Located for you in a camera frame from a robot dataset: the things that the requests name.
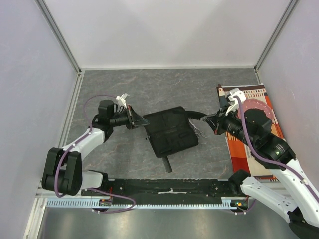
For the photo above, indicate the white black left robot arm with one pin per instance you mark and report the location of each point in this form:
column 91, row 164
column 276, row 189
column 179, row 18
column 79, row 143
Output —
column 63, row 173

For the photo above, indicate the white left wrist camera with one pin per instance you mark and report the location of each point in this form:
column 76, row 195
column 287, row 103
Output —
column 122, row 100

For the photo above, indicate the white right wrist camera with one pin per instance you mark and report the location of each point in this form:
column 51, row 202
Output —
column 234, row 97

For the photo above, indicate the silver hair scissors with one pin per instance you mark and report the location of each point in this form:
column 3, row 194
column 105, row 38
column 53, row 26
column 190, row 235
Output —
column 197, row 131

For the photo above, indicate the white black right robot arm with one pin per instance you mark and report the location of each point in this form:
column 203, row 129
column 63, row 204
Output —
column 253, row 128

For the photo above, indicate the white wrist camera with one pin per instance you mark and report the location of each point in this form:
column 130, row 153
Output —
column 122, row 100
column 234, row 97

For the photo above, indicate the aluminium frame post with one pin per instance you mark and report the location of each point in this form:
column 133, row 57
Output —
column 275, row 34
column 58, row 34

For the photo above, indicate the black handled tail comb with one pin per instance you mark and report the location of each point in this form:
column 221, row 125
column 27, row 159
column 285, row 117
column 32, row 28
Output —
column 194, row 115

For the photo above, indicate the black zip tool case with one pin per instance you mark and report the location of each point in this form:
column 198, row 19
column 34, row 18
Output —
column 170, row 132

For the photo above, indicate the aluminium frame post left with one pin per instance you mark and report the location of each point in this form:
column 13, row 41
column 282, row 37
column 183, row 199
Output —
column 58, row 34

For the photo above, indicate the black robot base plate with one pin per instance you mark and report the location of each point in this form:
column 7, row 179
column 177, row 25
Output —
column 210, row 187

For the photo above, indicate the light blue cable duct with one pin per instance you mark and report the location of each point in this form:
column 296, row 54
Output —
column 103, row 203

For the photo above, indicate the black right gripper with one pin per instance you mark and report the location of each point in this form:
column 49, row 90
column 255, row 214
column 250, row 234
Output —
column 219, row 123

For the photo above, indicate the aluminium frame post right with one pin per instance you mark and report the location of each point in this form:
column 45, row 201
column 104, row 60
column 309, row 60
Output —
column 275, row 34

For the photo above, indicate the black barber comb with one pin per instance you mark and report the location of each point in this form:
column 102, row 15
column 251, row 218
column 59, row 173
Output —
column 167, row 164

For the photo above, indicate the pink dotted plate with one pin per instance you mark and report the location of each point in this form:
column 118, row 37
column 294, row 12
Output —
column 253, row 103

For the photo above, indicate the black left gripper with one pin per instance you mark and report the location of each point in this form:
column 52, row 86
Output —
column 133, row 119

